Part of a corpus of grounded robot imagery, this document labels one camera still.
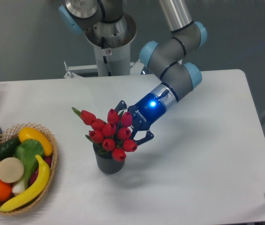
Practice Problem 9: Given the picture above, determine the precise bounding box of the dark grey ribbed vase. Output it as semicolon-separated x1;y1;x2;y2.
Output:
93;144;125;174

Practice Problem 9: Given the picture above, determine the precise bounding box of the yellow banana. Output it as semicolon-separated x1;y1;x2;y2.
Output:
0;155;50;212

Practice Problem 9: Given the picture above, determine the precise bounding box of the red tulip bouquet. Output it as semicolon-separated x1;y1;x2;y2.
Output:
72;107;138;162

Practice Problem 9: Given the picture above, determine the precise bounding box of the beige round disc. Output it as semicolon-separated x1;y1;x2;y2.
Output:
0;157;24;183

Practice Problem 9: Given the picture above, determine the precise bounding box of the yellow squash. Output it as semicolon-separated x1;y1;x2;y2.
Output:
18;127;53;156

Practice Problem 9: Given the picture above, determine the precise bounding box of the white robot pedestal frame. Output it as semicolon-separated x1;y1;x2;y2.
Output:
64;43;144;78

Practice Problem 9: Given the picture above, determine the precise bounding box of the purple red vegetable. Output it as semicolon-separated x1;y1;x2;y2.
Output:
29;156;52;186

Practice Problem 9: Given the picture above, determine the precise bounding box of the woven wicker basket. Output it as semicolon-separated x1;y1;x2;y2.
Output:
0;123;58;216

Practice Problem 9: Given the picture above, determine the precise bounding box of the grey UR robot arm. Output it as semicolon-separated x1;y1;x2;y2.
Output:
59;0;207;145

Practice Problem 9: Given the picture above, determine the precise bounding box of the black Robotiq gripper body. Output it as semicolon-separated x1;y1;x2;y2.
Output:
128;92;169;133

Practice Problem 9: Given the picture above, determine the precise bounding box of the green cucumber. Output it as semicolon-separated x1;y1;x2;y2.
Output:
0;136;21;161

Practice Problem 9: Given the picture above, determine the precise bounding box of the green bok choy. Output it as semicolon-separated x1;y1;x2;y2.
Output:
12;139;44;195

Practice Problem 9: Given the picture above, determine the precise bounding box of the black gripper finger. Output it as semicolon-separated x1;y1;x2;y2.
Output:
134;130;154;146
114;100;128;117

